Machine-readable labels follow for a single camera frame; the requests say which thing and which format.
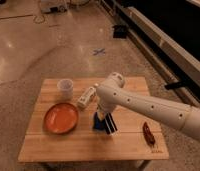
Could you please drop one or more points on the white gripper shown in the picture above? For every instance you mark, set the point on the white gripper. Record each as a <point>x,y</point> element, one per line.
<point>105,108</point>

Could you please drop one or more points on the blue eraser block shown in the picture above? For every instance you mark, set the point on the blue eraser block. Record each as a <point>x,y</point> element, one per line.
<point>97,123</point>

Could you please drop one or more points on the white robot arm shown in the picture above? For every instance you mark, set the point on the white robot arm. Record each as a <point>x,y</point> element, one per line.
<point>179,116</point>

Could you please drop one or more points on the white plastic bottle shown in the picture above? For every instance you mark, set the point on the white plastic bottle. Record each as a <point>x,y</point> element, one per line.
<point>87,97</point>

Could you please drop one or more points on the dark red chili toy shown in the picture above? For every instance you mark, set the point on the dark red chili toy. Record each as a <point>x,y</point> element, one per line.
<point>149,137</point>

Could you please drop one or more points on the orange plate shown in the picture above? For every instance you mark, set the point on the orange plate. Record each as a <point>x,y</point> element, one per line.
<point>61,118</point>

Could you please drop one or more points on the wooden table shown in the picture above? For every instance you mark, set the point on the wooden table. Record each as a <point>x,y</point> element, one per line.
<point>84,143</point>

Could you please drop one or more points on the clear plastic cup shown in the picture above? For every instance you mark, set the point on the clear plastic cup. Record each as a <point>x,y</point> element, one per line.
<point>65,86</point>

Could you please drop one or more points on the black box on floor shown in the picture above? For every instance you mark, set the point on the black box on floor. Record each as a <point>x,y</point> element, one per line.
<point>120,31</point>

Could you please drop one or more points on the white device on floor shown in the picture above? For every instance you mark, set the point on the white device on floor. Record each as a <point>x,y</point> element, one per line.
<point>49,6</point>

